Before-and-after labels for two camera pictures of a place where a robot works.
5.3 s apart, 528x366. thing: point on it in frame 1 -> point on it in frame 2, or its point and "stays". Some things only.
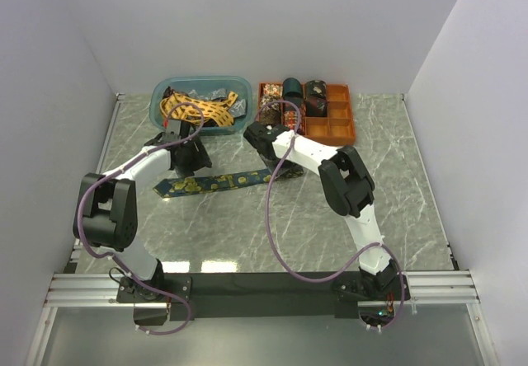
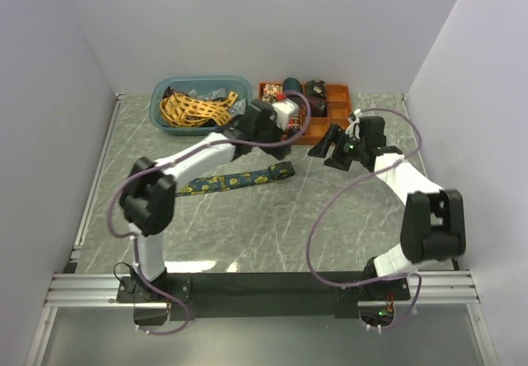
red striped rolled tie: (290, 119) stays
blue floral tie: (169, 187) stays
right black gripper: (284, 169) -> (322, 148)
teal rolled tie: (292, 89) stays
